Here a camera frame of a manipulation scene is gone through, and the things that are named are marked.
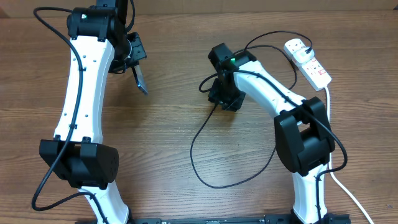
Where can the white power strip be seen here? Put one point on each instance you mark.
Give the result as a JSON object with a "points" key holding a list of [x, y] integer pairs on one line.
{"points": [[313, 71]]}

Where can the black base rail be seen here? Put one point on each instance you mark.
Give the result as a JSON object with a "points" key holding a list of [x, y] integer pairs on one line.
{"points": [[211, 220]]}

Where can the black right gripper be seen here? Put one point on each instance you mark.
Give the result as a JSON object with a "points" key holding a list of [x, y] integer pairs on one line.
{"points": [[215, 97]]}

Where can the black smartphone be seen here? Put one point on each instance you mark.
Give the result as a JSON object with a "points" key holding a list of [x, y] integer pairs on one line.
{"points": [[139, 78]]}

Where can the white charger adapter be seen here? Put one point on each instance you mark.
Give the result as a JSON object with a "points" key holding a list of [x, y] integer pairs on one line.
{"points": [[303, 55]]}

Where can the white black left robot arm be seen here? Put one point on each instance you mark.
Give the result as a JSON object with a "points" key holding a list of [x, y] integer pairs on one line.
{"points": [[102, 42]]}

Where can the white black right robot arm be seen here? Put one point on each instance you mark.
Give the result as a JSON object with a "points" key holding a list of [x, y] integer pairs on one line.
{"points": [[303, 137]]}

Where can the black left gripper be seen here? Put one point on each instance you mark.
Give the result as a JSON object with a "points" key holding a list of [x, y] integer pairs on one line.
{"points": [[140, 53]]}

